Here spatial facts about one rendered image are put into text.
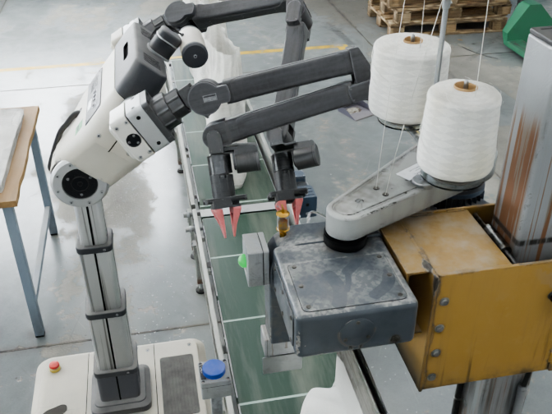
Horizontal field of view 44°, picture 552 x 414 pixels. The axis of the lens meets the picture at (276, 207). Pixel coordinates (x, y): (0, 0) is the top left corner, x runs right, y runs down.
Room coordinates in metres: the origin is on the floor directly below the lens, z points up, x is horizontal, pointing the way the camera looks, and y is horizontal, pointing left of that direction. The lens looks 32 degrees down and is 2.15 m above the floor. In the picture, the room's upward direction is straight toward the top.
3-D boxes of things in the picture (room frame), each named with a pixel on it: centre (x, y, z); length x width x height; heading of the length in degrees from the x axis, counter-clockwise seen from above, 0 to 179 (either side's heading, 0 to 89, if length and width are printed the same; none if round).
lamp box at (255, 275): (1.17, 0.04, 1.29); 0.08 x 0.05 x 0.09; 11
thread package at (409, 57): (1.39, -0.29, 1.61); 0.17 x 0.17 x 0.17
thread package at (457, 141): (1.14, -0.34, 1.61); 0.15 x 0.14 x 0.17; 11
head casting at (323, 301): (1.09, -0.12, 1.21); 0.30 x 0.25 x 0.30; 11
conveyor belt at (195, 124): (3.91, 0.39, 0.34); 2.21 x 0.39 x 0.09; 11
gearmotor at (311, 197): (3.02, -0.11, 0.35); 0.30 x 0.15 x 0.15; 11
